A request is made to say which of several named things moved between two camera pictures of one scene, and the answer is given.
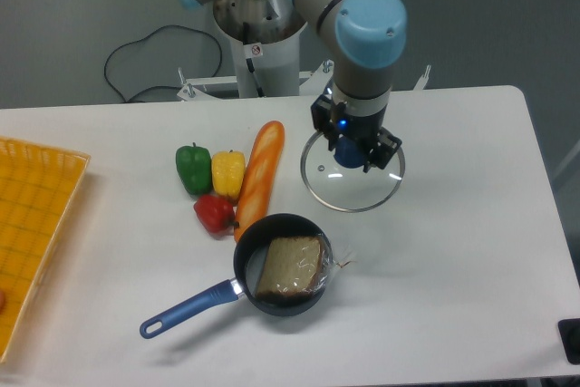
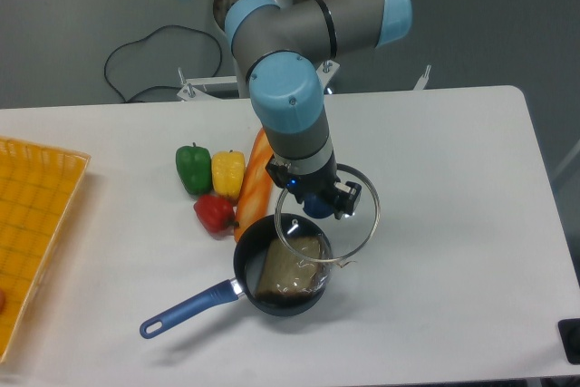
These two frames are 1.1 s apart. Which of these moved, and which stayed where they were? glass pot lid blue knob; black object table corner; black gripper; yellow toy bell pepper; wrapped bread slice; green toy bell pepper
Moved: glass pot lid blue knob; black gripper
Stayed: black object table corner; yellow toy bell pepper; green toy bell pepper; wrapped bread slice
